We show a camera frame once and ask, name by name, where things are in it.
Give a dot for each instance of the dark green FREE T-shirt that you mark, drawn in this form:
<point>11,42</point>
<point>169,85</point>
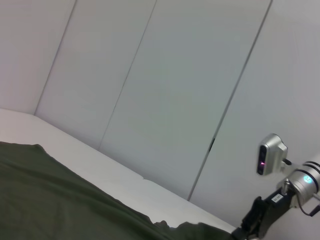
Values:
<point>50,195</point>

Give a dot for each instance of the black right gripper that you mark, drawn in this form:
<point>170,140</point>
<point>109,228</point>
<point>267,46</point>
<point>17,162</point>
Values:
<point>267,212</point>

